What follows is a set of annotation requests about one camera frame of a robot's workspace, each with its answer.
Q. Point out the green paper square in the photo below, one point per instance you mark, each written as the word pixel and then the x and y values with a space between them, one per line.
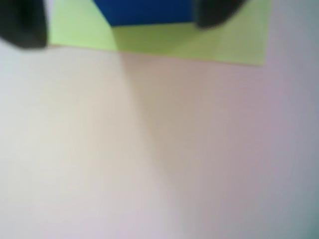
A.
pixel 236 42

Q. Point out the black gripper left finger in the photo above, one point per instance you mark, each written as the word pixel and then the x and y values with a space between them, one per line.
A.
pixel 22 22

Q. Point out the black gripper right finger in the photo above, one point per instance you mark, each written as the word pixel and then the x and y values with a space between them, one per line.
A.
pixel 214 12

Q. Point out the extra large blue cube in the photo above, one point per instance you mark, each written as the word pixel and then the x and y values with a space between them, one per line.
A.
pixel 149 12

